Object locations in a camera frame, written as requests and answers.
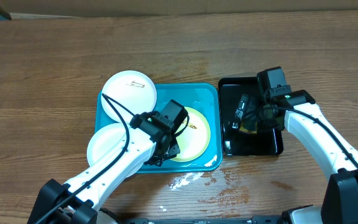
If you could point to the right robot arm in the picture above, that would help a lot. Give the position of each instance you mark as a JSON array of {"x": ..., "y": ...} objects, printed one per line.
[{"x": 297, "y": 112}]

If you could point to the green yellow sponge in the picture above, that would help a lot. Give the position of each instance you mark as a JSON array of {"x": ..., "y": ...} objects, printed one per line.
[{"x": 248, "y": 126}]

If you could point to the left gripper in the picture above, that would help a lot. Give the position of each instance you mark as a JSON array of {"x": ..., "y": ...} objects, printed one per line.
[{"x": 174, "y": 149}]

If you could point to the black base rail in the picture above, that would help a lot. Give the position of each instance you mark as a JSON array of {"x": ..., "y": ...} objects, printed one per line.
[{"x": 258, "y": 219}]

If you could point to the yellow-green rimmed plate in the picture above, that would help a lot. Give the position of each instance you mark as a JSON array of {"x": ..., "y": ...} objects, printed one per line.
[{"x": 194, "y": 140}]

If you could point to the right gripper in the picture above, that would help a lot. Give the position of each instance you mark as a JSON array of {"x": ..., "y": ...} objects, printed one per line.
[{"x": 252, "y": 114}]

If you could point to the white plate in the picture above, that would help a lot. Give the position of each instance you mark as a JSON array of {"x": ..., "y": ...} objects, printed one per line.
[
  {"x": 133, "y": 90},
  {"x": 109, "y": 141}
]

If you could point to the teal plastic tray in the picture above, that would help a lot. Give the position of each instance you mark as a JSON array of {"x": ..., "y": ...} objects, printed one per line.
[{"x": 202, "y": 97}]

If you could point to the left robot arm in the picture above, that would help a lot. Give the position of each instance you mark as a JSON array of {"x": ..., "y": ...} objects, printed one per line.
[{"x": 150, "y": 138}]

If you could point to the black rectangular tray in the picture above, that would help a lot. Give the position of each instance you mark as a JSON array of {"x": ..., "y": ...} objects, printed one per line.
[{"x": 236, "y": 143}]

